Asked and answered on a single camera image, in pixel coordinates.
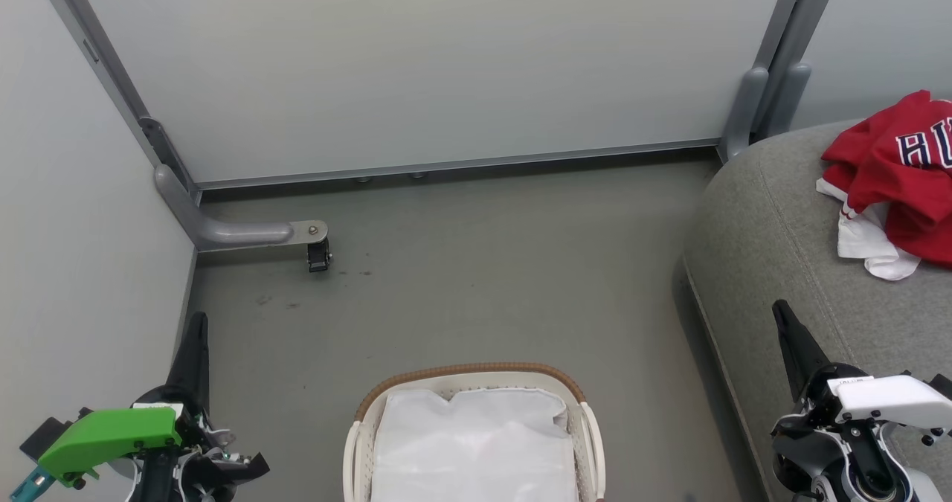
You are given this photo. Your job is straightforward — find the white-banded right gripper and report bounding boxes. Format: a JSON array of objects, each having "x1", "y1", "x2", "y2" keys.
[{"x1": 771, "y1": 299, "x2": 952, "y2": 432}]

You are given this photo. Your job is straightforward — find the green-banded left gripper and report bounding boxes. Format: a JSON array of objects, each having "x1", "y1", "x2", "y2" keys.
[{"x1": 37, "y1": 311, "x2": 239, "y2": 502}]

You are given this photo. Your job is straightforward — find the red jersey with lettering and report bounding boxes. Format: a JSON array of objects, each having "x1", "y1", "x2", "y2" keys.
[{"x1": 821, "y1": 89, "x2": 952, "y2": 216}]

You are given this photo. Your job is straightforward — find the white laundry basket brown rim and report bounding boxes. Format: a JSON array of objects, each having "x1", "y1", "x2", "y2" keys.
[{"x1": 342, "y1": 362, "x2": 607, "y2": 502}]

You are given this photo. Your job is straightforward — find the white cloth basket liner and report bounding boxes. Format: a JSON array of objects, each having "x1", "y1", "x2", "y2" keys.
[{"x1": 370, "y1": 388, "x2": 579, "y2": 502}]

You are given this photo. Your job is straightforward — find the grey fabric sofa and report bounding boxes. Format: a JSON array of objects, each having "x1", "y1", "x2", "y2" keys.
[{"x1": 683, "y1": 119, "x2": 952, "y2": 502}]

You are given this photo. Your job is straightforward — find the grey partition post with foot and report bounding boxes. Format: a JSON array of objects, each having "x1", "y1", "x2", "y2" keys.
[{"x1": 30, "y1": 0, "x2": 329, "y2": 254}]

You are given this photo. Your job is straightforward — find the teal left cable connector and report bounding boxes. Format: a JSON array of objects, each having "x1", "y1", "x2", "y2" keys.
[{"x1": 10, "y1": 463, "x2": 54, "y2": 502}]

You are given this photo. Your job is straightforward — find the grey double partition post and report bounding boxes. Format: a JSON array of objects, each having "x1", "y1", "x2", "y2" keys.
[{"x1": 718, "y1": 0, "x2": 845, "y2": 162}]

